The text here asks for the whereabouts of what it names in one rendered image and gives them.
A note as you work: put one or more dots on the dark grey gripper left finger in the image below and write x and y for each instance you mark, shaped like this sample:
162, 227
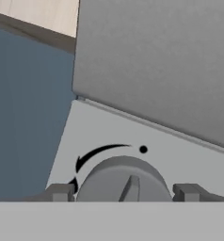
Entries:
62, 191

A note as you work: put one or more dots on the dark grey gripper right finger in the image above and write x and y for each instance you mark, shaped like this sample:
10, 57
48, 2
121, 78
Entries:
187, 192

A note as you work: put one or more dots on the grey stove knob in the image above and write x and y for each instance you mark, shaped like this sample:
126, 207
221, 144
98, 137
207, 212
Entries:
124, 179

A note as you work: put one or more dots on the grey stove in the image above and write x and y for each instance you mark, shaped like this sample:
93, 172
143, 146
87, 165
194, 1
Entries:
154, 78

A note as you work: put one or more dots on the blue cupboard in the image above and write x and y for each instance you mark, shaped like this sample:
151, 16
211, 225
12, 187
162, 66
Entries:
26, 116

